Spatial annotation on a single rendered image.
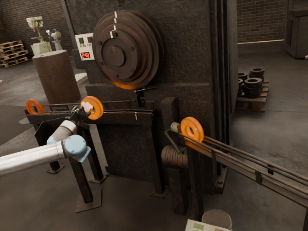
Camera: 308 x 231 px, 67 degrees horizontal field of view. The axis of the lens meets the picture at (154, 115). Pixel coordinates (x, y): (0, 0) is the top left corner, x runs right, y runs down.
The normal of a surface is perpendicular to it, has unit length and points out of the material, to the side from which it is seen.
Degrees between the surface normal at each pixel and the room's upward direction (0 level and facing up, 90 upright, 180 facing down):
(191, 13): 90
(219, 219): 0
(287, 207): 0
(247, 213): 0
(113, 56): 90
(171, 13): 90
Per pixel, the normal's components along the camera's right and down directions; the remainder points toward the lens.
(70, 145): 0.31, -0.35
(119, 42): -0.41, 0.44
